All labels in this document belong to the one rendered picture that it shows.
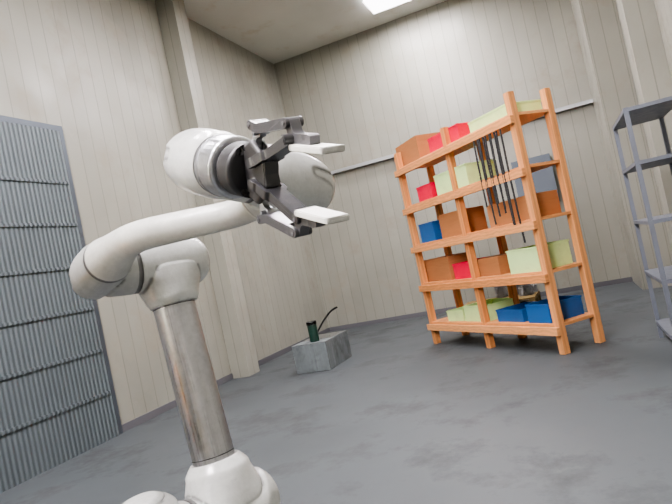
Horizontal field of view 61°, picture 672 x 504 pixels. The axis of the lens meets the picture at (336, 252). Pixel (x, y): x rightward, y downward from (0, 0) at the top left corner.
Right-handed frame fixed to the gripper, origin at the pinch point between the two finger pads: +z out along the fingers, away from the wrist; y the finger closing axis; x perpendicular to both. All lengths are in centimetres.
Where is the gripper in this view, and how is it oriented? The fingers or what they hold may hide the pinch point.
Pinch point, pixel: (321, 182)
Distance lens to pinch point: 64.7
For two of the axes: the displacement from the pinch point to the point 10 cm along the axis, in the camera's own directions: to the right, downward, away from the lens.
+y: 0.7, 9.6, 2.8
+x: -8.1, 2.2, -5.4
